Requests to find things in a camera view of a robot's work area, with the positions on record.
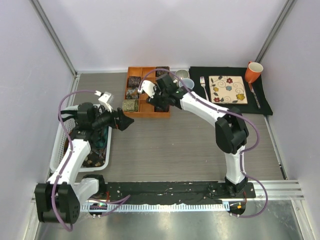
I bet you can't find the rolled olive green tie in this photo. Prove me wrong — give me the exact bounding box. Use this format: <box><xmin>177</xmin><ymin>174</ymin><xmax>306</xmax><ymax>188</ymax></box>
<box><xmin>122</xmin><ymin>99</ymin><xmax>139</xmax><ymax>112</ymax></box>

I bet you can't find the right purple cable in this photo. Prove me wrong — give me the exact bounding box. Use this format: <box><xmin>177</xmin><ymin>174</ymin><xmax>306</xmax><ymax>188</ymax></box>
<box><xmin>139</xmin><ymin>69</ymin><xmax>270</xmax><ymax>221</ymax></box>

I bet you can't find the black cloth placemat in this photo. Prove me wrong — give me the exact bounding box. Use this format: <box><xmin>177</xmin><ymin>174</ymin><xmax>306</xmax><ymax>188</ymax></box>
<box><xmin>189</xmin><ymin>66</ymin><xmax>273</xmax><ymax>116</ymax></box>

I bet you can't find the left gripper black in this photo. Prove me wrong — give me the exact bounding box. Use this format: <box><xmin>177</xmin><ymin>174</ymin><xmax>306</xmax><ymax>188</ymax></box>
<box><xmin>91</xmin><ymin>103</ymin><xmax>134</xmax><ymax>131</ymax></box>

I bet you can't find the white plastic basket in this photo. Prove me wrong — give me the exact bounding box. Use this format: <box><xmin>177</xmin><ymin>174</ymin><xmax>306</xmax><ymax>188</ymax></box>
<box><xmin>49</xmin><ymin>103</ymin><xmax>113</xmax><ymax>174</ymax></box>

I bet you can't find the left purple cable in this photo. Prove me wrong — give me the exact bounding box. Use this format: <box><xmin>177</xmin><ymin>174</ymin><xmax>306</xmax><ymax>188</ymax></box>
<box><xmin>51</xmin><ymin>89</ymin><xmax>132</xmax><ymax>232</ymax></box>

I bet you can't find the floral square plate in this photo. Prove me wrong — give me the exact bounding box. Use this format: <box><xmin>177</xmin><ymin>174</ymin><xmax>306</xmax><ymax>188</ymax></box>
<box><xmin>208</xmin><ymin>75</ymin><xmax>248</xmax><ymax>105</ymax></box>

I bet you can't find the dark red patterned tie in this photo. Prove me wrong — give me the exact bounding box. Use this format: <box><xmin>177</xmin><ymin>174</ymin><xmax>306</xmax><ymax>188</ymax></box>
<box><xmin>154</xmin><ymin>105</ymin><xmax>170</xmax><ymax>113</ymax></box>

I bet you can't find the patterned handle knife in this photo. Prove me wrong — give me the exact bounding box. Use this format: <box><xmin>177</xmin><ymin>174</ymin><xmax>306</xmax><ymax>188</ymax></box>
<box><xmin>248</xmin><ymin>83</ymin><xmax>261</xmax><ymax>109</ymax></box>

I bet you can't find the silver fork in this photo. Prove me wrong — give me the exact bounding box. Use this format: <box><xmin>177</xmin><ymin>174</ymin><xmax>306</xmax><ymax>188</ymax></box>
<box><xmin>199</xmin><ymin>76</ymin><xmax>210</xmax><ymax>101</ymax></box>

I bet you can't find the orange compartment tray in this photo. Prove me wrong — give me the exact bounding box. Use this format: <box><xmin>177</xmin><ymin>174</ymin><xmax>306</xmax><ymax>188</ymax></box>
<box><xmin>124</xmin><ymin>66</ymin><xmax>171</xmax><ymax>118</ymax></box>

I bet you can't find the purple cable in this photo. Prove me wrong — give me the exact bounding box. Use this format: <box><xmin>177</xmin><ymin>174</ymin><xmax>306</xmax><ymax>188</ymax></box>
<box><xmin>51</xmin><ymin>89</ymin><xmax>132</xmax><ymax>232</ymax></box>
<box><xmin>139</xmin><ymin>69</ymin><xmax>270</xmax><ymax>221</ymax></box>

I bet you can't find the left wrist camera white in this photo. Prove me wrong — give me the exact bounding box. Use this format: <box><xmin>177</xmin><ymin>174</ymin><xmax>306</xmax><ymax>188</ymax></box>
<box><xmin>95</xmin><ymin>91</ymin><xmax>115</xmax><ymax>113</ymax></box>

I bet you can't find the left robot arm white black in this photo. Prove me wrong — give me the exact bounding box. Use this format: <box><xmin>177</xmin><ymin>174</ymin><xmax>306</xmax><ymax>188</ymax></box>
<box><xmin>34</xmin><ymin>102</ymin><xmax>134</xmax><ymax>225</ymax></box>

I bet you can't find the rolled dark tie top right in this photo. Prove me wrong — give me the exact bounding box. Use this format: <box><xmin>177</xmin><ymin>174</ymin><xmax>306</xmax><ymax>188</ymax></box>
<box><xmin>155</xmin><ymin>66</ymin><xmax>170</xmax><ymax>78</ymax></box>

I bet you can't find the pile of patterned ties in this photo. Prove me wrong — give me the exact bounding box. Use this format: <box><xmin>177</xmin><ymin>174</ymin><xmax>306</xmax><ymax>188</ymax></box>
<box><xmin>68</xmin><ymin>126</ymin><xmax>112</xmax><ymax>172</ymax></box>

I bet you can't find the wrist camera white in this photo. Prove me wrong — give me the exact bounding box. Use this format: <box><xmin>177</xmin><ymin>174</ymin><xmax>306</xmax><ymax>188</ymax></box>
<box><xmin>138</xmin><ymin>80</ymin><xmax>156</xmax><ymax>98</ymax></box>
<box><xmin>95</xmin><ymin>91</ymin><xmax>115</xmax><ymax>113</ymax></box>

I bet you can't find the pale blue mug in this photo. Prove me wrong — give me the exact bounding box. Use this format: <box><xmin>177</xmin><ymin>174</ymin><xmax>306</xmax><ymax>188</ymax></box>
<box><xmin>178</xmin><ymin>78</ymin><xmax>195</xmax><ymax>90</ymax></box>

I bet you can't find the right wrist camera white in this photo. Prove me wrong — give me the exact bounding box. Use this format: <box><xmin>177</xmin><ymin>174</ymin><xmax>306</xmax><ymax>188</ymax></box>
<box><xmin>138</xmin><ymin>80</ymin><xmax>156</xmax><ymax>98</ymax></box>

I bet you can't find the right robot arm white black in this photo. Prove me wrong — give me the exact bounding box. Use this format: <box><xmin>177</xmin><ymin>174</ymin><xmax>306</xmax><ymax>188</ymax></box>
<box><xmin>138</xmin><ymin>74</ymin><xmax>249</xmax><ymax>198</ymax></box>

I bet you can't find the orange mug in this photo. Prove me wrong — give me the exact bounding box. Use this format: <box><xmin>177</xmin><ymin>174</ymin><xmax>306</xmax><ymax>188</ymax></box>
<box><xmin>244</xmin><ymin>61</ymin><xmax>264</xmax><ymax>84</ymax></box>

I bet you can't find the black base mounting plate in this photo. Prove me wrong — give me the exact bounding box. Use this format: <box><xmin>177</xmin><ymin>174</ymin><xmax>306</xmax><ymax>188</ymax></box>
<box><xmin>91</xmin><ymin>181</ymin><xmax>256</xmax><ymax>205</ymax></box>

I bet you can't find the rolled brown patterned tie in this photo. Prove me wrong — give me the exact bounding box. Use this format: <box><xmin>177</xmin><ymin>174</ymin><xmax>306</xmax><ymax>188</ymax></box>
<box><xmin>125</xmin><ymin>87</ymin><xmax>140</xmax><ymax>100</ymax></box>

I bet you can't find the dark green tie strap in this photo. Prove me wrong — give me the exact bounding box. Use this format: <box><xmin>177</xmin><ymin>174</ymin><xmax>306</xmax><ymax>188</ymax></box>
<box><xmin>59</xmin><ymin>109</ymin><xmax>78</xmax><ymax>123</ymax></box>

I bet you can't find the rolled purple patterned tie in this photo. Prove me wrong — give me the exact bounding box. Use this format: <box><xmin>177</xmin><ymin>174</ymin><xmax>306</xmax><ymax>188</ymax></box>
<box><xmin>127</xmin><ymin>76</ymin><xmax>141</xmax><ymax>88</ymax></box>

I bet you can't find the grey ribbed mug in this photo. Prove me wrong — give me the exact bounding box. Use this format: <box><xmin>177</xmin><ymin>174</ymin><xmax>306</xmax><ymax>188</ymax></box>
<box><xmin>174</xmin><ymin>69</ymin><xmax>190</xmax><ymax>80</ymax></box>

